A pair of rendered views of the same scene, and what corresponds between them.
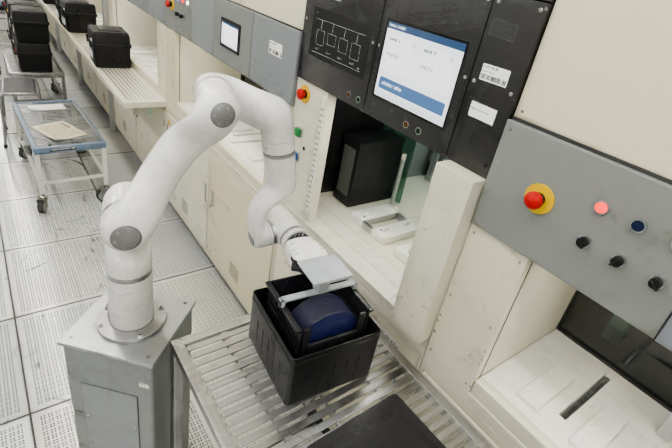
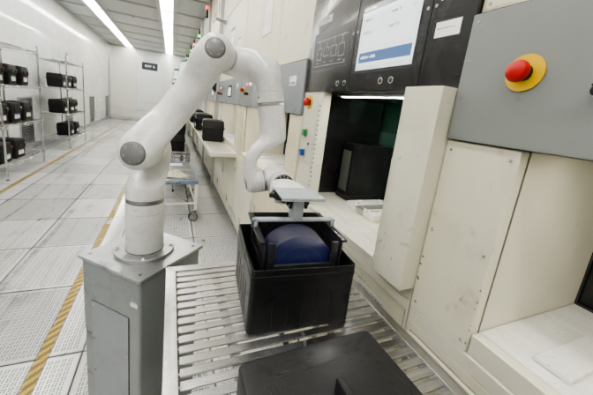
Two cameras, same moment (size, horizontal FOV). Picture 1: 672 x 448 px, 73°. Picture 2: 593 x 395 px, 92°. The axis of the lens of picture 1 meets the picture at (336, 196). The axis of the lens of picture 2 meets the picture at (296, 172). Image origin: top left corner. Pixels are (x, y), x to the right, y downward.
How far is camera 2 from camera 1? 59 cm
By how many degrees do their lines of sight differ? 22
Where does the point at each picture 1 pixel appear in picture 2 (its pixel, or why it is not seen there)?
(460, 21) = not seen: outside the picture
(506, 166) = (479, 61)
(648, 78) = not seen: outside the picture
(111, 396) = (110, 316)
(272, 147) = (262, 94)
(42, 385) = not seen: hidden behind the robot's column
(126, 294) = (135, 216)
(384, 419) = (348, 354)
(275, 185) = (266, 131)
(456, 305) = (439, 240)
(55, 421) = not seen: hidden behind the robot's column
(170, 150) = (178, 86)
